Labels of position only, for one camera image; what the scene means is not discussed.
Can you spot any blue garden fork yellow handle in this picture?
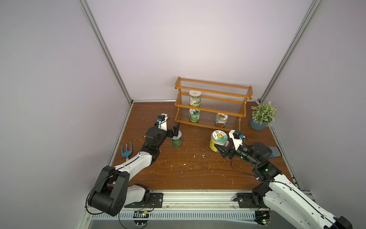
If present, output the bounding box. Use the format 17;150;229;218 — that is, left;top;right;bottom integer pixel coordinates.
121;142;133;161

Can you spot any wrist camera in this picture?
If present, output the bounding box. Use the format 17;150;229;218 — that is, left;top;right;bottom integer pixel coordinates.
229;129;246;150
155;114;169;131

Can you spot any controller board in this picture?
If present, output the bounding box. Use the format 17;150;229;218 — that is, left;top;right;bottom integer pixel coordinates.
254;210;273;226
132;210;150;229

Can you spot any white green seed can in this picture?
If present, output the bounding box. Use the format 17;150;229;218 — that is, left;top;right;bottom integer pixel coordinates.
189;90;202;107

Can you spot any yellow green lidded seed jar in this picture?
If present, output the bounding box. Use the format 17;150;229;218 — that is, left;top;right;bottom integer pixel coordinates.
209;130;228;152

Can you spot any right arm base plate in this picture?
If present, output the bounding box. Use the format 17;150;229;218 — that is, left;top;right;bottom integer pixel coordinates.
233;192;268;209

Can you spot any wooden three-tier shelf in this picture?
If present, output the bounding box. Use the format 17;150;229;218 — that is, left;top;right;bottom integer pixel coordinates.
175;77;253;132

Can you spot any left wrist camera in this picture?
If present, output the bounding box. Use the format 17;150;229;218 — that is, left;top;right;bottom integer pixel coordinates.
155;114;169;131

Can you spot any strawberry seed can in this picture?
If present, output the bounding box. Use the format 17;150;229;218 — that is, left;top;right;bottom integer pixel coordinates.
215;113;228;128

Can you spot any watermelon seed can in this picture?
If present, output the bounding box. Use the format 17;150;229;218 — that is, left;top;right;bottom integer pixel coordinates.
171;130;183;148

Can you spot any aluminium rail frame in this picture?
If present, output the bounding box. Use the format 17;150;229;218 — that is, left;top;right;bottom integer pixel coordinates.
77;190;297;229

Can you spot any right controller board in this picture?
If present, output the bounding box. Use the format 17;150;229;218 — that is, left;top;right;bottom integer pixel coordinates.
254;210;273;226

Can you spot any potted green plant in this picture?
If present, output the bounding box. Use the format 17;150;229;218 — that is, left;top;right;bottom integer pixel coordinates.
250;101;277;131

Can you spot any green seed can bottom left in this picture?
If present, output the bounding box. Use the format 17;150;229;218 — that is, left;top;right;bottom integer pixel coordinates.
189;109;201;123

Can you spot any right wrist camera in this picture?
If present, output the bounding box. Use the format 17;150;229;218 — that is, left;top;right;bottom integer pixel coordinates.
229;129;246;150

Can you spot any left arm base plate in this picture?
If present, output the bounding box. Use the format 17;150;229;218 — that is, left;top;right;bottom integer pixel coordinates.
124;192;164;209

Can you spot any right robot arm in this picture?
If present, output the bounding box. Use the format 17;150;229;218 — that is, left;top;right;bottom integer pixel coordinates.
215;142;353;229

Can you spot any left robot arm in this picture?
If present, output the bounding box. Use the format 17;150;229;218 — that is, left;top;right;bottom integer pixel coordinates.
85;121;180;216

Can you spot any left controller board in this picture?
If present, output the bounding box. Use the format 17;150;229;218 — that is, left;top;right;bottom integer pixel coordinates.
132;210;150;229

